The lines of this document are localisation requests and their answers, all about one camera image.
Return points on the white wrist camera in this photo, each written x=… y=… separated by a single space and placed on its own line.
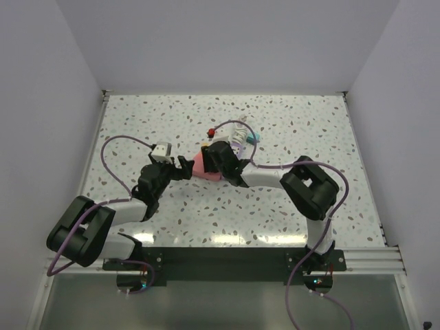
x=161 y=152
x=222 y=134

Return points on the purple power strip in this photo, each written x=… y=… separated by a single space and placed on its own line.
x=237 y=149

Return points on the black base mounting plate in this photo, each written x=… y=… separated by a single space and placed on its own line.
x=146 y=276

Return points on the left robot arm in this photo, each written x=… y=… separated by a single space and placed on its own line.
x=80 y=235

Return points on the pink triangular power strip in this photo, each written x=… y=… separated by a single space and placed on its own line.
x=198 y=170

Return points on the teal plug adapter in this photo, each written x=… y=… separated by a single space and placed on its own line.
x=252 y=138

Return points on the aluminium front rail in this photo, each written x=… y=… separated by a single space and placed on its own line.
x=386 y=260

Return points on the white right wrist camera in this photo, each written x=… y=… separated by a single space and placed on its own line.
x=222 y=134

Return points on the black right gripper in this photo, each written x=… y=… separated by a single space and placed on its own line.
x=207 y=161

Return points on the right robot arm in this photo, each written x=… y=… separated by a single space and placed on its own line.
x=311 y=190

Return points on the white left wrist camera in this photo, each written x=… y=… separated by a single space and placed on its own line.
x=161 y=152

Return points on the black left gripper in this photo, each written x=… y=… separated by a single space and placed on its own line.
x=185 y=172

